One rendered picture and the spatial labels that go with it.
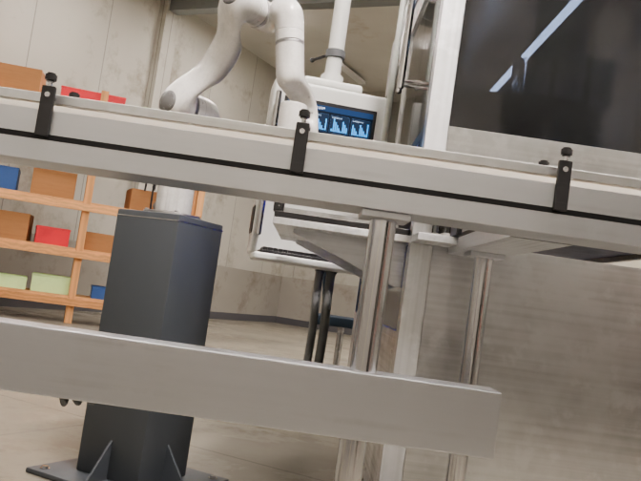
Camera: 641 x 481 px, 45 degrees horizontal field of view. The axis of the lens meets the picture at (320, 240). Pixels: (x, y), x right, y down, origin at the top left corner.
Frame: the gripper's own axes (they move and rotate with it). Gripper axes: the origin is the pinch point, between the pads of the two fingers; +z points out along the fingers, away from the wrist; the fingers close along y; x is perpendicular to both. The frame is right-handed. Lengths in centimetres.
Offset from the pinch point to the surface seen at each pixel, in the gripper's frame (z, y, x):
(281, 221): 5.8, -11.0, -2.0
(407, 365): 41, -13, -43
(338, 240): 8.0, -2.5, -19.0
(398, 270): 14.5, -2.6, -38.0
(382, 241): 14, -91, -24
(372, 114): -54, 91, -29
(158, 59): -270, 837, 242
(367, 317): 28, -91, -24
